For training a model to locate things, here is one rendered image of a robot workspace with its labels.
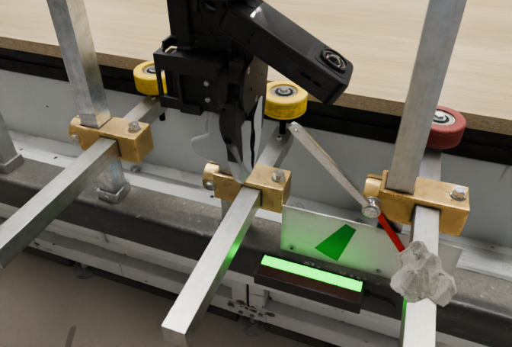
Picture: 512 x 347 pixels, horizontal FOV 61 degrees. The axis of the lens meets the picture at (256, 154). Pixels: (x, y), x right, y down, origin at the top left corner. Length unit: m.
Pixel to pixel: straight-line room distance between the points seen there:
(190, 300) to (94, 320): 1.06
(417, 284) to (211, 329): 1.05
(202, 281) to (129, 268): 0.92
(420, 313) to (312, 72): 0.28
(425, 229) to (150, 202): 0.49
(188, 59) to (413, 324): 0.34
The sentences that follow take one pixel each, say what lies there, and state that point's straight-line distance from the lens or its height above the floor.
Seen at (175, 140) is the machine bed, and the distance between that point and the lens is 1.01.
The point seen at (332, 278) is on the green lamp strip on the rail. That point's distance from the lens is 0.72.
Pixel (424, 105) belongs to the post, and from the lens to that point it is 0.55.
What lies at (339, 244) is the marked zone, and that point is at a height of 0.75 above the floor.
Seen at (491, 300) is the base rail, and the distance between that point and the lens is 0.77.
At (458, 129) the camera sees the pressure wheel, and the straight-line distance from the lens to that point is 0.72.
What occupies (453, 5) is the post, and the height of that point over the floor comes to 1.12.
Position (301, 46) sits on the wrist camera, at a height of 1.13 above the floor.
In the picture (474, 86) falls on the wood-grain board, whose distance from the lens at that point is 0.87.
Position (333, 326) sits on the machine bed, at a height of 0.17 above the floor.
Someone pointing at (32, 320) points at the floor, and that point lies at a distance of 1.66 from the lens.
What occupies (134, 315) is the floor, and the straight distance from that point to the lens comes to 1.56.
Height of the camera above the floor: 1.26
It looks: 37 degrees down
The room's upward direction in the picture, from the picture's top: straight up
